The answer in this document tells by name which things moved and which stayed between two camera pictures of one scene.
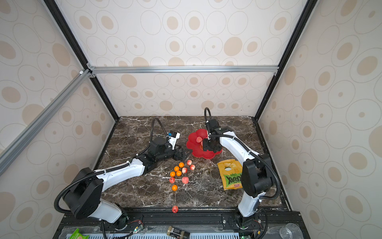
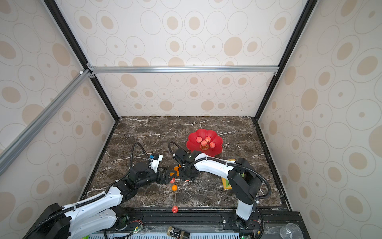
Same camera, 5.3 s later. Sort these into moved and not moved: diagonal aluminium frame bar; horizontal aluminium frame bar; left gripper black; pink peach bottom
Moved: left gripper black
Not moved: horizontal aluminium frame bar; diagonal aluminium frame bar; pink peach bottom
